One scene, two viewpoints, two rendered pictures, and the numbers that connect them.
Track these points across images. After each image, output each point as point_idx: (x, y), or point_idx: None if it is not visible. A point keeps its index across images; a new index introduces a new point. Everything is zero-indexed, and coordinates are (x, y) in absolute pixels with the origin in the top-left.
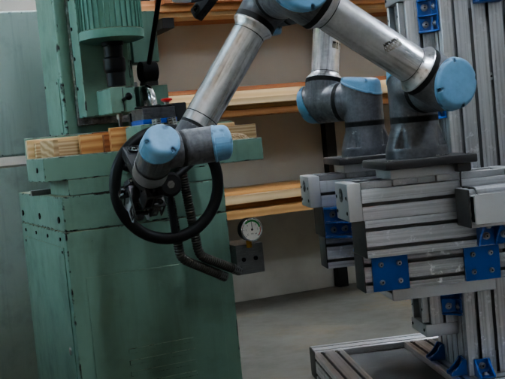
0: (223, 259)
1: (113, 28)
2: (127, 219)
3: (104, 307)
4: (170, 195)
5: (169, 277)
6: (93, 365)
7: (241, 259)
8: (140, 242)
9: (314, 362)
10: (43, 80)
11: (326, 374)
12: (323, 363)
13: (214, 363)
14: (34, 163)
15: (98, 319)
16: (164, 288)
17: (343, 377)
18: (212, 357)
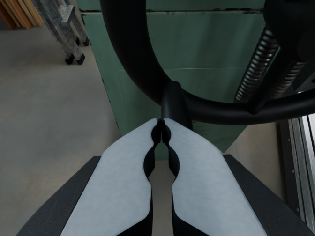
0: None
1: None
2: (153, 95)
3: (138, 94)
4: (305, 62)
5: (216, 78)
6: (127, 122)
7: (313, 79)
8: (194, 39)
9: (292, 94)
10: None
11: (299, 126)
12: (302, 117)
13: (225, 128)
14: None
15: (131, 101)
16: (206, 86)
17: (313, 150)
18: (225, 126)
